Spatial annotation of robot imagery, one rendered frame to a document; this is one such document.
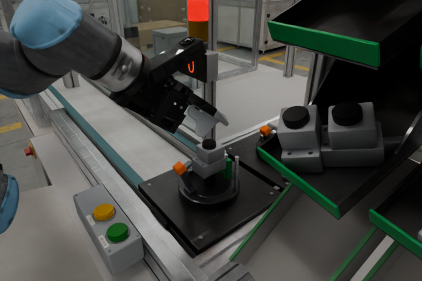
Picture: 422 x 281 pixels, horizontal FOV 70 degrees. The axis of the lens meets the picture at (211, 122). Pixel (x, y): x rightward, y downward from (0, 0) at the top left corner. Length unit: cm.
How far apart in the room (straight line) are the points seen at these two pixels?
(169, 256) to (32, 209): 47
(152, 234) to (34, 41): 40
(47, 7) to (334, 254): 48
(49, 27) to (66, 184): 65
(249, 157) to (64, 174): 57
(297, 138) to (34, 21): 32
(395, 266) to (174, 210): 40
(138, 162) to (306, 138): 64
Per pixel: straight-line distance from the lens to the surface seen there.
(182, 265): 59
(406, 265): 48
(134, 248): 64
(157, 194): 70
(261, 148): 40
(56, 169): 107
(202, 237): 60
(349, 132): 34
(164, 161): 90
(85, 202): 74
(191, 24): 75
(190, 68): 78
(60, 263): 78
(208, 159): 62
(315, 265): 49
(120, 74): 44
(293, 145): 37
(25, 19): 40
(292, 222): 51
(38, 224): 89
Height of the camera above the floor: 142
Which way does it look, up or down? 27 degrees down
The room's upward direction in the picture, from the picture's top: straight up
